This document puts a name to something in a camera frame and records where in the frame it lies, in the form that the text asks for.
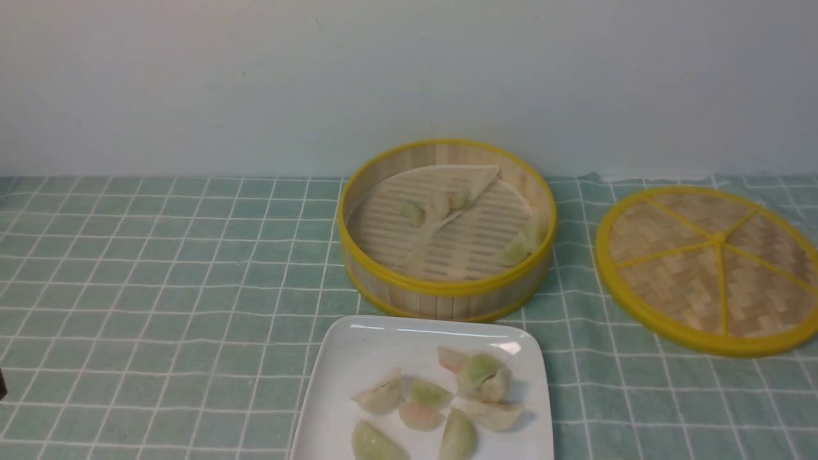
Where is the green dumpling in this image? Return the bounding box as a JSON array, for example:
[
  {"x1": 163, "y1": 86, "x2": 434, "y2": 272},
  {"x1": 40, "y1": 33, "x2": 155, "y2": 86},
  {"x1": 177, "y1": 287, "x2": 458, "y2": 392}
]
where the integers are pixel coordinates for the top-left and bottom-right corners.
[
  {"x1": 500, "y1": 214, "x2": 548, "y2": 266},
  {"x1": 398, "y1": 201, "x2": 426, "y2": 227},
  {"x1": 407, "y1": 379, "x2": 454, "y2": 411}
]

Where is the pink dumpling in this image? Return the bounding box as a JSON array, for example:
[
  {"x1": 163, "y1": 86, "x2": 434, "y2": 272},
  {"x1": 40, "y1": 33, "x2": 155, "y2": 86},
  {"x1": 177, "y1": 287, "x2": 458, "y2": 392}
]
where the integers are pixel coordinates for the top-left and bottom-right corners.
[{"x1": 397, "y1": 400, "x2": 446, "y2": 432}]

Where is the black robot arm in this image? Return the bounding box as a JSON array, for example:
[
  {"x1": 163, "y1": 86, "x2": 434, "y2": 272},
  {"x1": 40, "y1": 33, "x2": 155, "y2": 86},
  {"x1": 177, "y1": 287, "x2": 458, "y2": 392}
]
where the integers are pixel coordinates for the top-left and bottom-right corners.
[{"x1": 0, "y1": 370, "x2": 8, "y2": 400}]

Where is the white square plate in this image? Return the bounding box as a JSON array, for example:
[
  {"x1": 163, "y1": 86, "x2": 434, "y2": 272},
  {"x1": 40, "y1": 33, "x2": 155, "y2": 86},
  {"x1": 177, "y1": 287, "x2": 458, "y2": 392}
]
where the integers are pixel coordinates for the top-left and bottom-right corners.
[{"x1": 289, "y1": 316, "x2": 556, "y2": 459}]

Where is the pink dumpling plate top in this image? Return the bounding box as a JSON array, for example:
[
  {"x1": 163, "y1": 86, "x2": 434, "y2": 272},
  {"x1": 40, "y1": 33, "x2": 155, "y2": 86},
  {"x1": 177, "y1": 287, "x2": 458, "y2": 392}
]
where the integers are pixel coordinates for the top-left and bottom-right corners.
[{"x1": 437, "y1": 346, "x2": 470, "y2": 374}]

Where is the green white dumpling plate top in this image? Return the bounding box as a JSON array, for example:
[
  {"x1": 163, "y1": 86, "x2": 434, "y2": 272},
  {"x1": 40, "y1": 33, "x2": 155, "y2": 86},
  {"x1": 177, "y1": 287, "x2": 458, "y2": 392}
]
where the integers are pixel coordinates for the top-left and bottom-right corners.
[{"x1": 456, "y1": 353, "x2": 512, "y2": 404}]

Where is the beige dumpling on plate left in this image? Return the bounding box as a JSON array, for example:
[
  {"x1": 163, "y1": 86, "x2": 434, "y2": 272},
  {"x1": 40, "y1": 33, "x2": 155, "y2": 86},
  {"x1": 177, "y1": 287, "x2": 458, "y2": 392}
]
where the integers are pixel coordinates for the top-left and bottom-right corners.
[{"x1": 350, "y1": 369, "x2": 403, "y2": 415}]

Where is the beige dumpling plate right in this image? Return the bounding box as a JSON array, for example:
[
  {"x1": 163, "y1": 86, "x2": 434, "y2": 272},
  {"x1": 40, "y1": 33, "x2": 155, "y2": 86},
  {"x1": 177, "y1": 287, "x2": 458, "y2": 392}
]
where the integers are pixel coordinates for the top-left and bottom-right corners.
[{"x1": 461, "y1": 400, "x2": 526, "y2": 432}]

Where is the green dumpling plate bottom left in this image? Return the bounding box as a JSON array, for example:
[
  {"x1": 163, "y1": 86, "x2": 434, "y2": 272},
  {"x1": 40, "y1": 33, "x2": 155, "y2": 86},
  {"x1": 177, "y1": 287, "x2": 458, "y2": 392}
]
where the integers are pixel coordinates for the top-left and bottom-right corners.
[{"x1": 351, "y1": 421, "x2": 411, "y2": 459}]

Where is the green dumpling plate bottom centre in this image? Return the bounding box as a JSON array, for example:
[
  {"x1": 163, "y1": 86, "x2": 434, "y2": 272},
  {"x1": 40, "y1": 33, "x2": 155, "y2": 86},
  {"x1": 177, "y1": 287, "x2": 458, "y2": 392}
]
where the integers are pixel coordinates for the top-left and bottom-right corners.
[{"x1": 438, "y1": 408, "x2": 478, "y2": 459}]

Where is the yellow rimmed bamboo steamer basket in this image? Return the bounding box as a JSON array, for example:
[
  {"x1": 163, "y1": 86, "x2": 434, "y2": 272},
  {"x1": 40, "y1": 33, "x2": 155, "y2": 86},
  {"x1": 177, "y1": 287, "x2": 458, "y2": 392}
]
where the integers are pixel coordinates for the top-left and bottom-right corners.
[{"x1": 337, "y1": 139, "x2": 557, "y2": 321}]

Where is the pale dumpling in steamer centre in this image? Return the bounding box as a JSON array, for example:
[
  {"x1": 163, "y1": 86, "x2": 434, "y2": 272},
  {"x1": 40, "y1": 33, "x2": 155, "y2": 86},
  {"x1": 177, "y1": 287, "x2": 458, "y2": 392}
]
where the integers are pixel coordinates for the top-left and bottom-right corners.
[{"x1": 429, "y1": 191, "x2": 470, "y2": 217}]

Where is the green checkered tablecloth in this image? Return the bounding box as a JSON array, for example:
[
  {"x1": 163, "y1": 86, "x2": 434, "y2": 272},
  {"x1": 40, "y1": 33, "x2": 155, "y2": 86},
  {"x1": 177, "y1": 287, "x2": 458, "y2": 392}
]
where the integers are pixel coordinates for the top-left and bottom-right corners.
[{"x1": 1, "y1": 175, "x2": 817, "y2": 459}]

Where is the yellow rimmed woven steamer lid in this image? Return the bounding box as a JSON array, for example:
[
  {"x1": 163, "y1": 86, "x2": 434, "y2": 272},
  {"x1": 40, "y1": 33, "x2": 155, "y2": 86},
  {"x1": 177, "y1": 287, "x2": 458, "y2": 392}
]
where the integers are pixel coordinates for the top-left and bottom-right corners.
[{"x1": 595, "y1": 186, "x2": 817, "y2": 358}]

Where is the green dumpling at steamer wall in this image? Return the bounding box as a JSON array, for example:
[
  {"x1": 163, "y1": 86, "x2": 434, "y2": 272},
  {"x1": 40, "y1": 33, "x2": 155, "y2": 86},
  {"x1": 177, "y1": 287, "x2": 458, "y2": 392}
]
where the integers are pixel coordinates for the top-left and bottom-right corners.
[{"x1": 500, "y1": 214, "x2": 548, "y2": 266}]

